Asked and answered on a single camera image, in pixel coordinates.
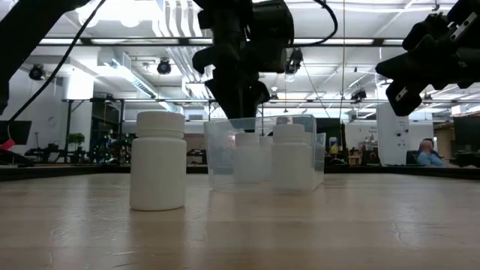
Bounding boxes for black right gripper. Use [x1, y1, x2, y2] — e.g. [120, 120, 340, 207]
[376, 0, 480, 117]

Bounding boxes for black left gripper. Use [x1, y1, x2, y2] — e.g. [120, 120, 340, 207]
[193, 0, 296, 132]

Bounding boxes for clear plastic basket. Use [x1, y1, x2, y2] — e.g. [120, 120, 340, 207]
[203, 114, 327, 193]

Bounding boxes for white pillar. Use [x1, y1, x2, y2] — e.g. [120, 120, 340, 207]
[376, 103, 411, 166]

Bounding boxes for black monitor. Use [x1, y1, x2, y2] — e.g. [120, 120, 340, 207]
[0, 120, 33, 146]
[316, 118, 346, 151]
[452, 115, 480, 152]

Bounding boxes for person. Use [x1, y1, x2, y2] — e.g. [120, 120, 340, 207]
[416, 138, 448, 167]

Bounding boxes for black shelving rack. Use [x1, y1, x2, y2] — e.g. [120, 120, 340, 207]
[91, 97, 125, 164]

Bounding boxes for leafy green potted plant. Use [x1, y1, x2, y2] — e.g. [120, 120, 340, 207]
[66, 132, 86, 153]

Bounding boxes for thin hanging vertical cable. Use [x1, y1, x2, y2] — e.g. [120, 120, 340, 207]
[339, 0, 347, 121]

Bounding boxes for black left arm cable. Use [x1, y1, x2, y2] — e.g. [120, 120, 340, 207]
[292, 0, 339, 48]

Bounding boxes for long ceiling light rail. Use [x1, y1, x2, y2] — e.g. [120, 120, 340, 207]
[37, 37, 404, 47]

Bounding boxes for thin black cable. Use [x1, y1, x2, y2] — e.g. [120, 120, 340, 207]
[9, 0, 107, 122]

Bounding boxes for black metal table frame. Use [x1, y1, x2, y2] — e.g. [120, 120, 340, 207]
[0, 163, 480, 183]

